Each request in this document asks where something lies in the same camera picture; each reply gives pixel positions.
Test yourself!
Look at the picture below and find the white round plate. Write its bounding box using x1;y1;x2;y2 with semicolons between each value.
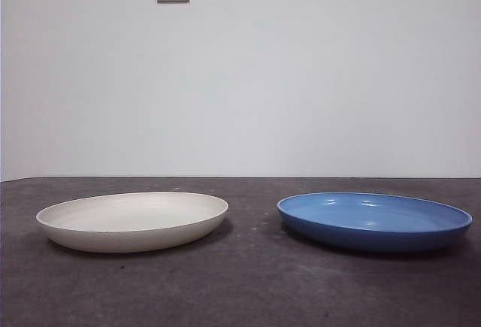
35;190;230;255

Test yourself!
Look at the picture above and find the blue round plate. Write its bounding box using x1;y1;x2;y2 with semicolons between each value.
277;191;473;255

